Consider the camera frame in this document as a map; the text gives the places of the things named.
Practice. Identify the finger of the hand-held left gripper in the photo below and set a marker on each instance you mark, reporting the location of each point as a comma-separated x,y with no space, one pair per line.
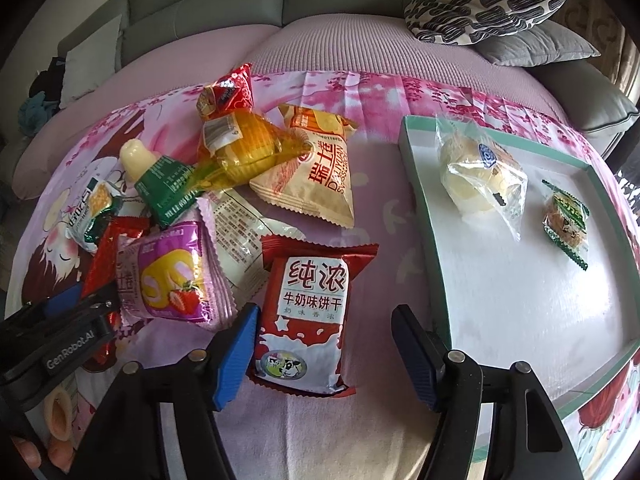
65,299

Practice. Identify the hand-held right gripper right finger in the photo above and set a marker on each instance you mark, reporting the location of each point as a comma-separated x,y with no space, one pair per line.
417,360

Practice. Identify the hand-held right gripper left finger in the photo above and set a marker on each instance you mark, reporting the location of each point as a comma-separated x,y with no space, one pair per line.
235,360

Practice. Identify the red patterned snack packet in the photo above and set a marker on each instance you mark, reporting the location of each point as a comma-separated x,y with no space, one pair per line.
107,255

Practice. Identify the red milk biscuit packet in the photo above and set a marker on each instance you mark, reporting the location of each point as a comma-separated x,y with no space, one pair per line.
305,320

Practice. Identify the small green white snack packet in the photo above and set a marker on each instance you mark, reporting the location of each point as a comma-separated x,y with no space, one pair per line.
95,210

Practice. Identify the purple strawberry roll packet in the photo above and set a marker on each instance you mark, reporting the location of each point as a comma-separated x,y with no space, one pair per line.
165,280

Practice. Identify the teal rimmed white tray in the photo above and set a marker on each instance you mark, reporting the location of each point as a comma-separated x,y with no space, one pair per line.
500,285

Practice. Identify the cream snack packet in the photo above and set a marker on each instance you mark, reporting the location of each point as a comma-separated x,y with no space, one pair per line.
245,245

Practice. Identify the pale yellow jelly cup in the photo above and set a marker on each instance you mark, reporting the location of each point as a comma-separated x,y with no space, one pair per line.
136,157

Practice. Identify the beige swiss roll packet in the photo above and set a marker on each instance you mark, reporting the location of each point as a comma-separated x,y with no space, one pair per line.
315,175

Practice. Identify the yellow clear bread packet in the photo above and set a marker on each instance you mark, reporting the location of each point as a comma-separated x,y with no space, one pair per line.
255,147

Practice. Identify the red flower print snack packet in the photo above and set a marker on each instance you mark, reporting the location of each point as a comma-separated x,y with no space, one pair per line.
230,91

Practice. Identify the person's left hand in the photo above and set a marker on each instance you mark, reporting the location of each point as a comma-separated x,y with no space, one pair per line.
27,452

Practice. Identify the bun in clear bag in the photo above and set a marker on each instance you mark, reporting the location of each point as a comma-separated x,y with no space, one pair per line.
475,180

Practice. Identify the teal cloth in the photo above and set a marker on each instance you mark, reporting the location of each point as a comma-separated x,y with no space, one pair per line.
32,112

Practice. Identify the small green edged candy packet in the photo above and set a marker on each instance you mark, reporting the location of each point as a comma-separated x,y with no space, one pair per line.
565,220

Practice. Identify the dark clothes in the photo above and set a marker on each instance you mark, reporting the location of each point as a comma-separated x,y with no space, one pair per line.
47,82

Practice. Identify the pink ribbed sofa cover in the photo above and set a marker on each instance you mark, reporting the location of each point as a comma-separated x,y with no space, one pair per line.
350,50

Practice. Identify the grey pillow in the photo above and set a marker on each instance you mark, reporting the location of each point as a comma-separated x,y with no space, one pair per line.
540,47

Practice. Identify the black white patterned pillow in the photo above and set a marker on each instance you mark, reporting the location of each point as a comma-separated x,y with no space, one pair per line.
480,5

